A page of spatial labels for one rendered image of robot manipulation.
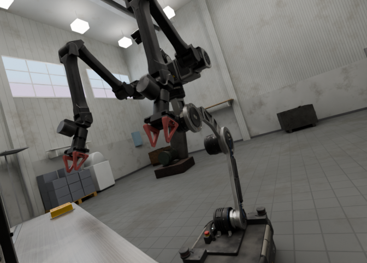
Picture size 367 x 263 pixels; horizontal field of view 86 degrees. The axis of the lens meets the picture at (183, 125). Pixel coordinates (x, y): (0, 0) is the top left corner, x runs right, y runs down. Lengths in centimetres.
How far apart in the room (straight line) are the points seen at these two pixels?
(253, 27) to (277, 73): 207
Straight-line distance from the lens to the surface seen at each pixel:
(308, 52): 873
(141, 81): 69
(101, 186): 759
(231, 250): 151
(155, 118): 65
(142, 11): 88
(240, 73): 880
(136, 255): 36
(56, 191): 663
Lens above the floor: 105
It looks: 2 degrees up
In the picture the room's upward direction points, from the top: 17 degrees counter-clockwise
